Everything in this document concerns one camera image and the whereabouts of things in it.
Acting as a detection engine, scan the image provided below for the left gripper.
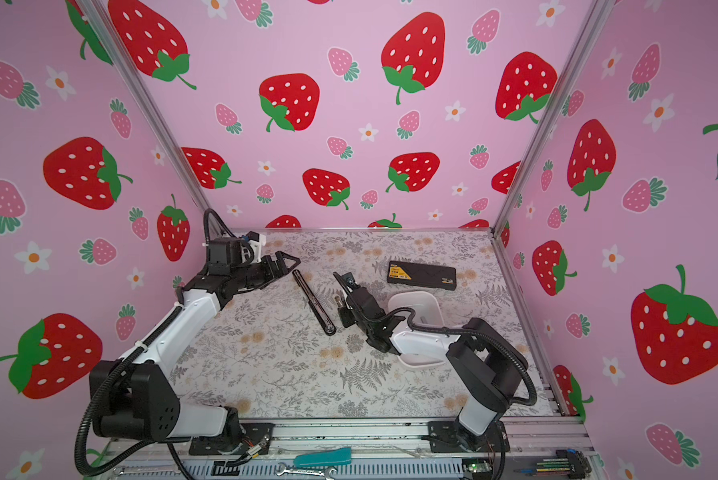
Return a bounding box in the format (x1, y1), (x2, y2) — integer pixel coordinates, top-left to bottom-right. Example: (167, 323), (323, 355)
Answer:
(232, 253), (299, 293)

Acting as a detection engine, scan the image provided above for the black stapler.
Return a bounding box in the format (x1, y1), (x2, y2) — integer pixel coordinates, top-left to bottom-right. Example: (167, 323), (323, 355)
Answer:
(292, 269), (337, 336)

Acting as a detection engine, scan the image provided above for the teal handled tool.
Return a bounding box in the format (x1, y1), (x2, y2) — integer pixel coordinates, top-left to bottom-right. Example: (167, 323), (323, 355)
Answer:
(292, 447), (352, 469)

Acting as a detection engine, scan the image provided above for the silver wrench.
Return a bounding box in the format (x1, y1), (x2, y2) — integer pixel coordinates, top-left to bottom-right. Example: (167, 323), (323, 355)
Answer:
(275, 463), (337, 480)

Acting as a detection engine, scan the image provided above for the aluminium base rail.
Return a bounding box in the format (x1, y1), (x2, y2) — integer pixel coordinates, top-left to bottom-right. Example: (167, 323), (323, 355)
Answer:
(102, 417), (607, 479)

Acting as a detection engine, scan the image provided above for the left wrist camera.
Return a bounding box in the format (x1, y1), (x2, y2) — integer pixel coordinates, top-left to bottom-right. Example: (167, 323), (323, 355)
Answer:
(242, 232), (267, 247)

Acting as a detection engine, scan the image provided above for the white plastic tray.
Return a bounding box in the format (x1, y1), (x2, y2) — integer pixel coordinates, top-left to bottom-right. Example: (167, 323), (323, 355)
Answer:
(388, 291), (447, 369)

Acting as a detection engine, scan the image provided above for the black staple box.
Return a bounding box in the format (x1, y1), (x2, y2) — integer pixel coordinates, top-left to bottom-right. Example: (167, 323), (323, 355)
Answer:
(386, 260), (457, 291)

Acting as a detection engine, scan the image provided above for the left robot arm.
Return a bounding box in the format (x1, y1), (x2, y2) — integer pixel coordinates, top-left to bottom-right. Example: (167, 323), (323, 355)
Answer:
(74, 222), (301, 477)

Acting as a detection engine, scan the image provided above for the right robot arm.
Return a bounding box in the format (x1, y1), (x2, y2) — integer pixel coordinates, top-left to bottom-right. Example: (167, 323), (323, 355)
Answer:
(334, 273), (538, 452)

